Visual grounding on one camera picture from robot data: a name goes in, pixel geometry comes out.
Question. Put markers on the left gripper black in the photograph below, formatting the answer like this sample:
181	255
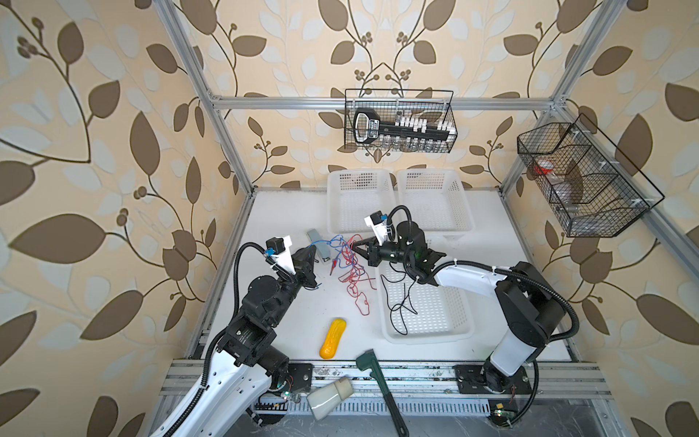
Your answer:
302	257

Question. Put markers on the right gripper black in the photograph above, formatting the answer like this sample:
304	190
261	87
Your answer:
372	252

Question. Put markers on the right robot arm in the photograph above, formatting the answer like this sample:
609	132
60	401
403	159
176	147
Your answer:
536	314

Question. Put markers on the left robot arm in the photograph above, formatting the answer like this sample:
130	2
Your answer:
241	363

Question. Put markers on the grey blue stapler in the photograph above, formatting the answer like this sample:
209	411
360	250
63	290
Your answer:
321	245

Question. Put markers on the white basket back left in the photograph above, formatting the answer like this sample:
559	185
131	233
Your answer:
352	195

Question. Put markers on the white basket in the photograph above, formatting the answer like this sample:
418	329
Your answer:
436	199
352	195
412	313

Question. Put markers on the white basket front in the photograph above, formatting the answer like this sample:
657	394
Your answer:
412	313

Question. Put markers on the white basket back right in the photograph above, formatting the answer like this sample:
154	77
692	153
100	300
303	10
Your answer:
436	199

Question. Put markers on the yellow plastic corn toy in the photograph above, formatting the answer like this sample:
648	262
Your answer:
331	344

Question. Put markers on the black socket holder tool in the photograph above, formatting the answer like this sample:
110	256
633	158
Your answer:
368	126

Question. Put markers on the white plastic bottle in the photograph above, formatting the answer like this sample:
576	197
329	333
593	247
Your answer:
325	400

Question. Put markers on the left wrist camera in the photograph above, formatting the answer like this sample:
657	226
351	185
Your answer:
278	252

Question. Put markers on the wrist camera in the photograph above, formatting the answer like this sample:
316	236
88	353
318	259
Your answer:
377	221
278	252

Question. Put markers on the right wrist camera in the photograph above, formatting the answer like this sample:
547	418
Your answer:
377	221

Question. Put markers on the green handled wrench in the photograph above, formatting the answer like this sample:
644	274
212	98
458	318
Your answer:
369	361

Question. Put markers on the black wire basket back wall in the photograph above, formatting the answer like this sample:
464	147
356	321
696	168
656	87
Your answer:
434	105

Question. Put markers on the black wire basket wall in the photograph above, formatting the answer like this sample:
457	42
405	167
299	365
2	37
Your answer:
434	105
596	189

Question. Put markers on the aluminium frame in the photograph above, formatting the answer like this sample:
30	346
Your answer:
274	74

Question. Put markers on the red object in wire basket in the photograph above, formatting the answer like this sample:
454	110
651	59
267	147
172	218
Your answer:
543	167

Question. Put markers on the black wire basket right wall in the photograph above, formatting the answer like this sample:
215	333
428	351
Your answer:
596	189

